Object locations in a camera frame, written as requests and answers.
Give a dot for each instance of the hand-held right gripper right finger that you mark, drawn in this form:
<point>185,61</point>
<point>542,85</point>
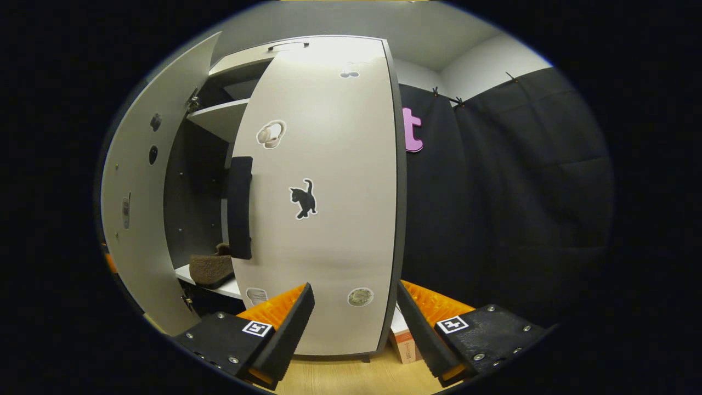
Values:
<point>419,329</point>

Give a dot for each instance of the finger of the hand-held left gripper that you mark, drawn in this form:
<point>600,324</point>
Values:
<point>109,264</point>

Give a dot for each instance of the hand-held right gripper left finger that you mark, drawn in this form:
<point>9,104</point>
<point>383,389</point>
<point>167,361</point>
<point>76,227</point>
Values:
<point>290,334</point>

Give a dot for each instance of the white phone sticker cabinet door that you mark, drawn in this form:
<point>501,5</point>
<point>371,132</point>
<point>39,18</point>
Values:
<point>142,219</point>

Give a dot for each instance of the brown fuzzy shoe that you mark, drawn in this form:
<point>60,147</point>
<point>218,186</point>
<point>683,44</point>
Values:
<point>211,271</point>

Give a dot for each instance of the white cat sticker cabinet door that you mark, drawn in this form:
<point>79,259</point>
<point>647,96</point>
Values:
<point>340,164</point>

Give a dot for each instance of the white shoe cabinet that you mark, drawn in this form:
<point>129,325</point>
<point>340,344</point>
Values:
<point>216,118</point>

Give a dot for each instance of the white cabinet drawer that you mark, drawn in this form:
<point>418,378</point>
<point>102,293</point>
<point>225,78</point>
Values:
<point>241,60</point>

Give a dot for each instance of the black backdrop cloth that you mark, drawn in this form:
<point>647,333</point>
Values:
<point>521,192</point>

